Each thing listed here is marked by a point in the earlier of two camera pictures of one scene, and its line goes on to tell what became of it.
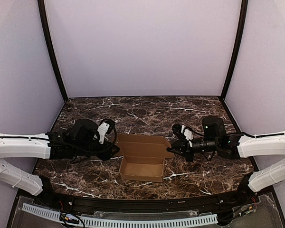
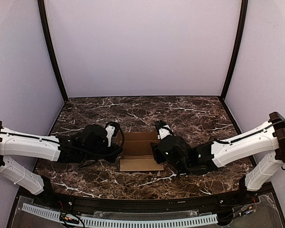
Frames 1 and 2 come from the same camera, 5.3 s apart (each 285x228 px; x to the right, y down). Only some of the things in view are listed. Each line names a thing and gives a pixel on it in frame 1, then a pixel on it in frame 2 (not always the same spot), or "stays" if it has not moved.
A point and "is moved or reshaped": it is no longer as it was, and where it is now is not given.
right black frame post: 242,27 stays
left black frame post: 42,9 stays
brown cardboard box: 143,156 is moved or reshaped
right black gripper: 186,147 -> 157,153
